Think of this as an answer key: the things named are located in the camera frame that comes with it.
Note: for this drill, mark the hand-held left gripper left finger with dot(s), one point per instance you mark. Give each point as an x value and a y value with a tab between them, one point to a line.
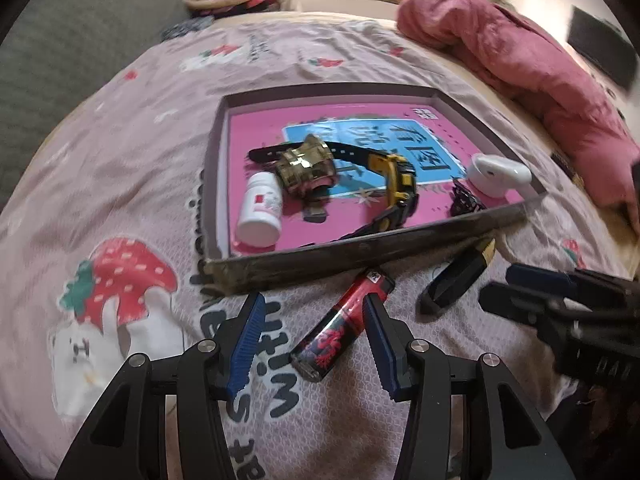
247	345

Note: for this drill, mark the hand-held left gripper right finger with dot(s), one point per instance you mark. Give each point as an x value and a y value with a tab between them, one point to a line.
382	345

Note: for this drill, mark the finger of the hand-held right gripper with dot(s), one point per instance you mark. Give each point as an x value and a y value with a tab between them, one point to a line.
530	275
510	302

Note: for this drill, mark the red and black lighter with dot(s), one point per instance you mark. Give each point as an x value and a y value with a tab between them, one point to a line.
340	330

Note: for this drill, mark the black tube with gold tip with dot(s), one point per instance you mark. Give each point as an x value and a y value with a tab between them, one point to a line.
455	275

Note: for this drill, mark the shallow brown cardboard box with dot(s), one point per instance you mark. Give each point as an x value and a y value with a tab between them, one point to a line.
350	260

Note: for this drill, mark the black hair clip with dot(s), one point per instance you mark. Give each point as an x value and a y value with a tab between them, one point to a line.
465	200

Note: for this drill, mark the white earbud case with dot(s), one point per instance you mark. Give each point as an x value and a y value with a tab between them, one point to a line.
495	172

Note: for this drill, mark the white medicine bottle red label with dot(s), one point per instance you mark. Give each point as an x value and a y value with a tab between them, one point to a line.
257	215

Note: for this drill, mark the black and yellow wristwatch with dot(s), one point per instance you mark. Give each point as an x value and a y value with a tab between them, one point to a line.
400	180

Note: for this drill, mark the gold metal knob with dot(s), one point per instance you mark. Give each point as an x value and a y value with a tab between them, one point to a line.
302	162

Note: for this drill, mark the black gold flat case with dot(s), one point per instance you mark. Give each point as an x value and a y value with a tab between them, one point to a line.
567	167

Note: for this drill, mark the pink book with blue label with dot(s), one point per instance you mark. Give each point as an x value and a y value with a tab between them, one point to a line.
250	125

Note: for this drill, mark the pink strawberry printed blanket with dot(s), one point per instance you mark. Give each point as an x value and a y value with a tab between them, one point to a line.
125	160

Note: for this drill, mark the pink quilt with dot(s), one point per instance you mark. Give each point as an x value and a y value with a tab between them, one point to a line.
500	50

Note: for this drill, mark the black television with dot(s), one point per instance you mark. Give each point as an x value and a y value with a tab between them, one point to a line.
600	45

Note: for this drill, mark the dark patterned cloth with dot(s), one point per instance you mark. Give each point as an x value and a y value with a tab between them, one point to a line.
187	27

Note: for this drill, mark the grey quilted headboard cover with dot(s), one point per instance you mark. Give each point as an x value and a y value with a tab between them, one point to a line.
75	35

